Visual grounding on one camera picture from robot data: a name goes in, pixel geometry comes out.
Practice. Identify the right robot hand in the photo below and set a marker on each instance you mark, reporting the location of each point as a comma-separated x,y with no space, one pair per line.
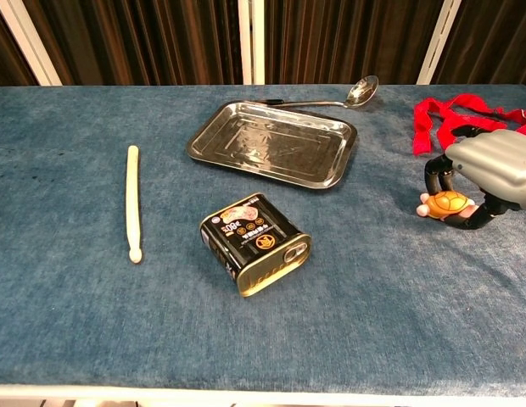
492,169

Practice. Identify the orange and pink turtle toy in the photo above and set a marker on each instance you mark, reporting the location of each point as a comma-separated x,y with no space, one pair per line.
443,204

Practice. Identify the red fabric ribbon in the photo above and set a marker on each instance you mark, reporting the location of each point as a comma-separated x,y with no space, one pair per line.
424,127

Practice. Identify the stainless steel ladle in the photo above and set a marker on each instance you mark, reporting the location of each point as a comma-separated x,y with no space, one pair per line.
362,91

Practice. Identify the stainless steel tray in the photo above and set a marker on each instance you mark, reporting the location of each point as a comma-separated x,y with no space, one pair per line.
273,144

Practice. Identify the black luncheon meat can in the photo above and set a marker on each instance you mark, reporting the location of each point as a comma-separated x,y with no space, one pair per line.
252,243

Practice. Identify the wooden drumstick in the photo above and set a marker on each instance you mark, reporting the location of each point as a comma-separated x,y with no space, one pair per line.
133,203

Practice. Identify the dark brown curtain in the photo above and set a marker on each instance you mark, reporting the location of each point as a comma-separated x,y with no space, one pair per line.
152,42

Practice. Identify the blue table cloth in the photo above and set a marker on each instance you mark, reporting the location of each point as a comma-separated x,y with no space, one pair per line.
119,297

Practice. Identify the white curtain frame post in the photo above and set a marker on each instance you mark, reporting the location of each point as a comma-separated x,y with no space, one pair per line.
29,42
439,42
251,42

